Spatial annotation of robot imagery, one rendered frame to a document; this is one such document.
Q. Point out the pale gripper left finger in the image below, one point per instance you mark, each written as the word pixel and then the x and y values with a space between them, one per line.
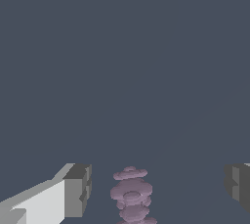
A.
pixel 49 198

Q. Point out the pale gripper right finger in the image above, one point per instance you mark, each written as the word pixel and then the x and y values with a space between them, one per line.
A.
pixel 240 182

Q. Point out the mauve stacked-disc object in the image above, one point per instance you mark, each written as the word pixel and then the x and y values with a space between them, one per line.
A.
pixel 132 195

